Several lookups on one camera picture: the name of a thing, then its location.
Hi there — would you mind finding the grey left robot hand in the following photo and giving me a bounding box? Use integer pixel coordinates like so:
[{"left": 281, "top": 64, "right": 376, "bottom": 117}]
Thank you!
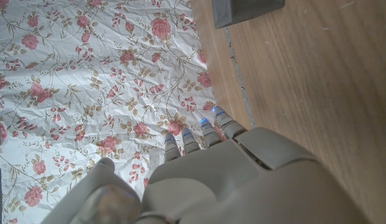
[{"left": 40, "top": 106, "right": 371, "bottom": 224}]

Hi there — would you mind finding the dark grey block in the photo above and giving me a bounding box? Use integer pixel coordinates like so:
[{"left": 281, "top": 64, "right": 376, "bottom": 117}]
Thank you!
[{"left": 211, "top": 0, "right": 286, "bottom": 29}]

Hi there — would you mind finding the floral backdrop cloth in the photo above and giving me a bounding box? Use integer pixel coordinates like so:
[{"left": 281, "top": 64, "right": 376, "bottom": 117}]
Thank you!
[{"left": 0, "top": 0, "right": 227, "bottom": 224}]

